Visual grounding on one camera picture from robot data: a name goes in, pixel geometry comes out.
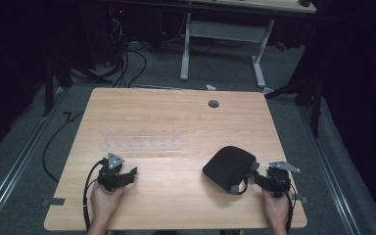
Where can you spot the black metal stand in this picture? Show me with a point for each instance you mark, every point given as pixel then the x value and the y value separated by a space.
pixel 49 88
pixel 315 107

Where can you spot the person's left hand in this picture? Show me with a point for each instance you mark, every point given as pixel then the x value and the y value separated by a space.
pixel 103 204

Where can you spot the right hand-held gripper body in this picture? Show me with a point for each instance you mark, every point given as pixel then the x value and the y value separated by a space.
pixel 280 179

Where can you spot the black pouch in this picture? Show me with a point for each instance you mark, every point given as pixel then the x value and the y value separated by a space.
pixel 230 167

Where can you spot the person's right hand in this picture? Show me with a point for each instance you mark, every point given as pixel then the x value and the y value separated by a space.
pixel 275 209

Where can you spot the white paper scrap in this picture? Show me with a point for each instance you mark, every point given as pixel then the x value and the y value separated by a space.
pixel 211 87

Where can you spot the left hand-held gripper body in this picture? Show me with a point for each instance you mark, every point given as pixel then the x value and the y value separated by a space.
pixel 110 176

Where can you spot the white-framed desk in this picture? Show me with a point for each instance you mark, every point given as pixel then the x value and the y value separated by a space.
pixel 225 31

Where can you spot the grey tape strip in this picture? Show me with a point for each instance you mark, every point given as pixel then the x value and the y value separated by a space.
pixel 302 198
pixel 55 201

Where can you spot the metal floor rail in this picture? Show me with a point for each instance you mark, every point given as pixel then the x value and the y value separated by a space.
pixel 333 173
pixel 16 166

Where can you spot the small red object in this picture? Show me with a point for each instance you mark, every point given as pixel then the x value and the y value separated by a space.
pixel 281 46

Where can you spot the clear plastic tray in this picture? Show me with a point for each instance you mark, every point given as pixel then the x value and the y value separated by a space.
pixel 142 140

